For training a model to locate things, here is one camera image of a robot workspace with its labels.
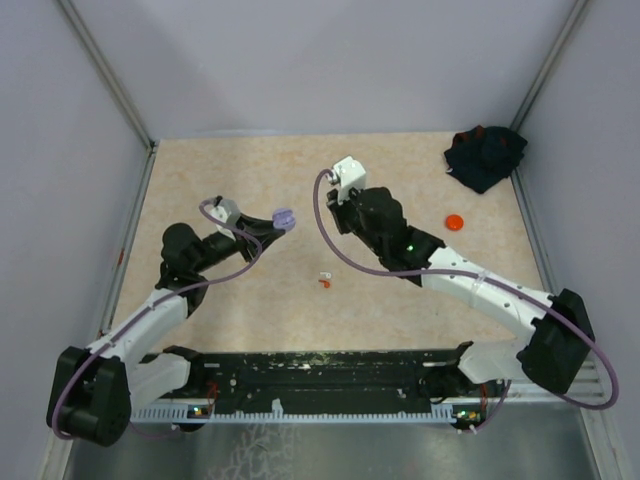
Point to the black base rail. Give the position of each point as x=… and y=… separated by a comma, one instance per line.
x=394, y=386

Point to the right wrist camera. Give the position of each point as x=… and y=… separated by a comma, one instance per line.
x=347, y=174

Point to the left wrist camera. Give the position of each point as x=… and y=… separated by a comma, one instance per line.
x=226, y=212

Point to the dark blue cloth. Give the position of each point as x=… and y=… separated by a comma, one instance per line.
x=483, y=156

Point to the orange earbud charging case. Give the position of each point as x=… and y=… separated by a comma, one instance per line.
x=454, y=222

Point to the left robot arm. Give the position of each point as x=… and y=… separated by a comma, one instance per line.
x=96, y=389

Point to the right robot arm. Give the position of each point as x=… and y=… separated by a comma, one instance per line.
x=550, y=331

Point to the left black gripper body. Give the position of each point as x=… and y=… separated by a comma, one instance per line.
x=243, y=243

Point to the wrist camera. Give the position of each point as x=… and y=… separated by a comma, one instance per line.
x=347, y=174
x=226, y=212

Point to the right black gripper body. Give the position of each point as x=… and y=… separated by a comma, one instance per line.
x=347, y=214

